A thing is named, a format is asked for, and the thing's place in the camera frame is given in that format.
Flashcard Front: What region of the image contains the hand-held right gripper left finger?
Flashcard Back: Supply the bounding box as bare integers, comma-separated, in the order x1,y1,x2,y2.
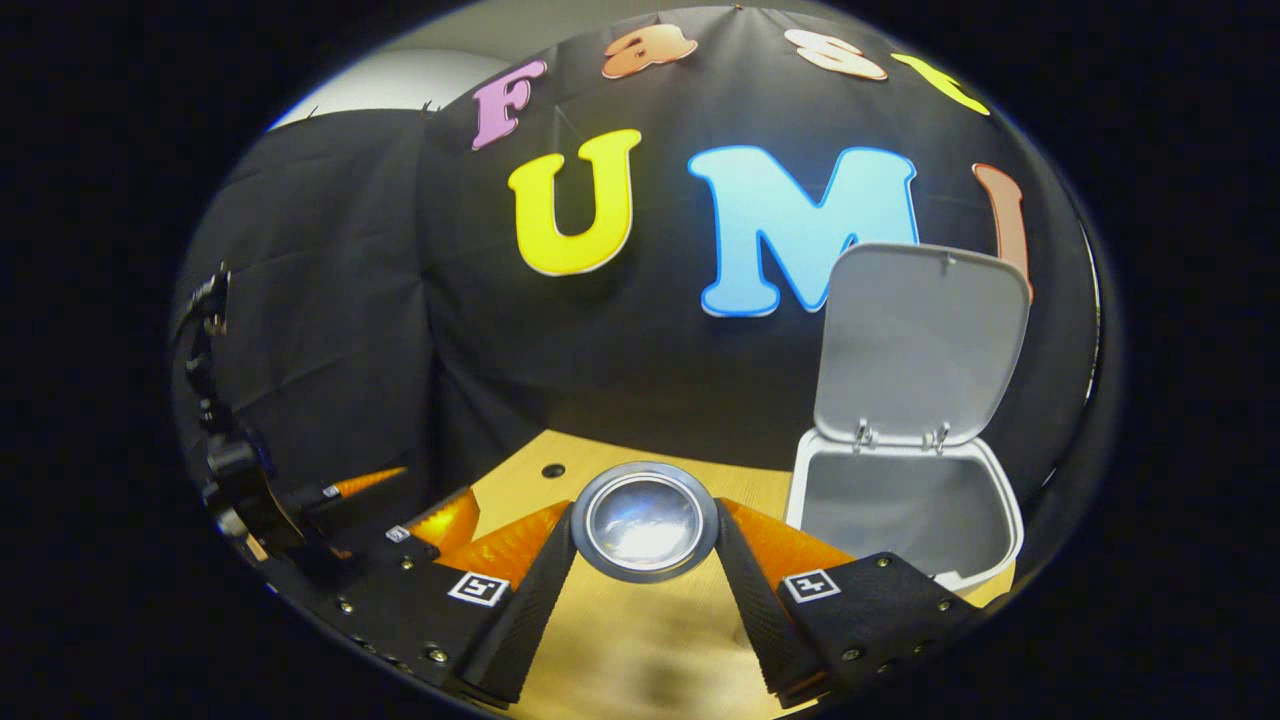
330,500,579,707

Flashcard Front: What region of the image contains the wooden desktop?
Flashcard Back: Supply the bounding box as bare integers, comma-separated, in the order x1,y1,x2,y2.
440,430,1016,720

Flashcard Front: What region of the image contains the white desktop garbage bin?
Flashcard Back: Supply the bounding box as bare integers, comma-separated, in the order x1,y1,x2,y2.
783,242,1033,593

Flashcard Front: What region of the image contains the silver pop can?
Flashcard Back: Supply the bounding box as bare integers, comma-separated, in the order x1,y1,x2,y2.
570,461,721,585

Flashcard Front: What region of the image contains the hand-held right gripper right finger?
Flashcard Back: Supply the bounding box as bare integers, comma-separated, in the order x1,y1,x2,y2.
714,497,986,709

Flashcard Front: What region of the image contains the black backdrop cloth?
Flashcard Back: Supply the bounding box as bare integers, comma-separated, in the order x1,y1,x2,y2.
170,5,1101,521

